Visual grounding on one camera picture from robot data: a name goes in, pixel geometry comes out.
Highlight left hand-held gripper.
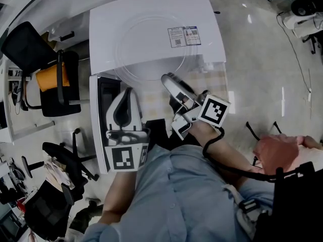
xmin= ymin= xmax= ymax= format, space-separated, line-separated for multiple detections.
xmin=104 ymin=87 xmax=151 ymax=172

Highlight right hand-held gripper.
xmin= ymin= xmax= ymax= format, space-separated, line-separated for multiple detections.
xmin=160 ymin=72 xmax=232 ymax=141

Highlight person's right forearm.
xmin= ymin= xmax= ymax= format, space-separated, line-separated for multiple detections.
xmin=189 ymin=121 xmax=263 ymax=184

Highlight person's left forearm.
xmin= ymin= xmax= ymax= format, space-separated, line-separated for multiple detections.
xmin=97 ymin=170 xmax=138 ymax=225

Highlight person's left leg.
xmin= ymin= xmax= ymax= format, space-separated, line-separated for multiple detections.
xmin=145 ymin=118 xmax=172 ymax=151

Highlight black office chair with armrests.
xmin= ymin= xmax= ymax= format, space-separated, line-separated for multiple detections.
xmin=21 ymin=128 xmax=100 ymax=181

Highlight orange cushion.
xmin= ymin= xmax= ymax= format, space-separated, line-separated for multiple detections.
xmin=35 ymin=62 xmax=71 ymax=93

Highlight white microwave oven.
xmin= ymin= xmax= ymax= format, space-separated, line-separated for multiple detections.
xmin=88 ymin=0 xmax=227 ymax=175

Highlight black-legged stool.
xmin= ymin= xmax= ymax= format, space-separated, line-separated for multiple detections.
xmin=246 ymin=121 xmax=283 ymax=141

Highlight beige paper bag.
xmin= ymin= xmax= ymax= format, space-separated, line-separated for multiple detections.
xmin=44 ymin=160 xmax=74 ymax=189

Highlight person's light blue shirt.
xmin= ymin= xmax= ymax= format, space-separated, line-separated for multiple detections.
xmin=80 ymin=144 xmax=276 ymax=242

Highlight dark olive bag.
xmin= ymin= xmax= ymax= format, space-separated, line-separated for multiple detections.
xmin=69 ymin=199 xmax=104 ymax=234

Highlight pink cloth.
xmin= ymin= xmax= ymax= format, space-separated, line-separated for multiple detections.
xmin=253 ymin=134 xmax=301 ymax=175

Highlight black chair with orange cushion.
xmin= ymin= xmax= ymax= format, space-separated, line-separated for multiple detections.
xmin=1 ymin=21 xmax=90 ymax=118

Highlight black mesh high-back chair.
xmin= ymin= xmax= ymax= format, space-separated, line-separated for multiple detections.
xmin=24 ymin=180 xmax=85 ymax=240

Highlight black swivel chair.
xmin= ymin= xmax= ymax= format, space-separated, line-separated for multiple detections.
xmin=302 ymin=31 xmax=323 ymax=55

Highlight black floor fan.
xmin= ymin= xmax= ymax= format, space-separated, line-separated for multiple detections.
xmin=291 ymin=0 xmax=316 ymax=17

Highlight grey electronic device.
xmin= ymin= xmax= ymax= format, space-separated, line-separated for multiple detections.
xmin=0 ymin=203 xmax=28 ymax=242

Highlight black body-worn device box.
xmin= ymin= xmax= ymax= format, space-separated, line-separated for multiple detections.
xmin=252 ymin=161 xmax=323 ymax=242

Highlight white storage box black handle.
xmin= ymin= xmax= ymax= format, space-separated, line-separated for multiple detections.
xmin=47 ymin=21 xmax=90 ymax=50

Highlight thick black gripper cable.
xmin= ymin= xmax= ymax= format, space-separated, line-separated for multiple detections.
xmin=201 ymin=127 xmax=278 ymax=183

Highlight white frame desk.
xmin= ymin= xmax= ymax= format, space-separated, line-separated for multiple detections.
xmin=0 ymin=55 xmax=56 ymax=145

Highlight thin black floor cable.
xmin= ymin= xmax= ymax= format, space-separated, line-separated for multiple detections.
xmin=276 ymin=14 xmax=311 ymax=93

